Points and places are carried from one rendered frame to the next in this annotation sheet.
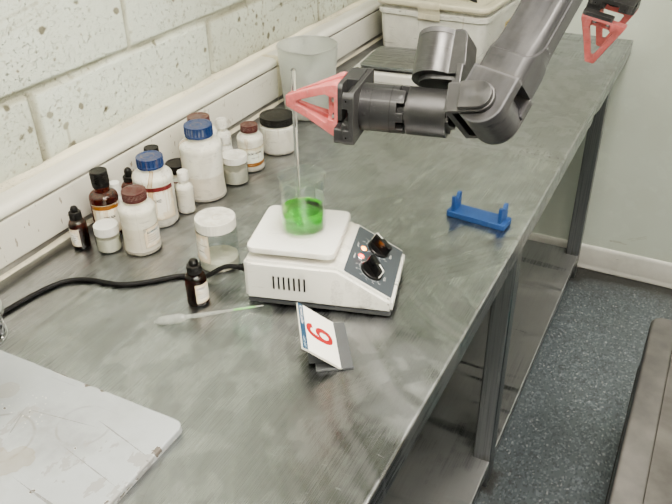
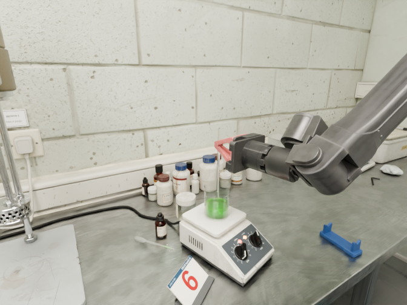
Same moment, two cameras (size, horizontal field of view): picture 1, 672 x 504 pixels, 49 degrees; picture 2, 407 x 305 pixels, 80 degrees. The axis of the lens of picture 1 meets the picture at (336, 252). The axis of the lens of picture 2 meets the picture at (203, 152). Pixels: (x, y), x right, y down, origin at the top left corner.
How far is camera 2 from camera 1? 0.48 m
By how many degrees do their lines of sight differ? 32
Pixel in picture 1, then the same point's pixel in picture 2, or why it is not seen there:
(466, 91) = (301, 150)
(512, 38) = (348, 120)
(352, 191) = (274, 205)
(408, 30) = not seen: hidden behind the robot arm
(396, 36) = not seen: hidden behind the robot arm
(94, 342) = (106, 237)
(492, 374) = not seen: outside the picture
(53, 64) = (158, 121)
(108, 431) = (56, 287)
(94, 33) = (180, 114)
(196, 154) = (203, 169)
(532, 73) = (361, 147)
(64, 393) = (66, 257)
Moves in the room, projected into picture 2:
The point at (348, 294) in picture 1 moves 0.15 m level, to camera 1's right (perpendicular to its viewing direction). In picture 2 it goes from (221, 261) to (294, 292)
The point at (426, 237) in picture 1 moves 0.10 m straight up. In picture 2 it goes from (298, 243) to (303, 209)
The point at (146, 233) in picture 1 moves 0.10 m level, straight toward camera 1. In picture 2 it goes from (163, 196) to (149, 212)
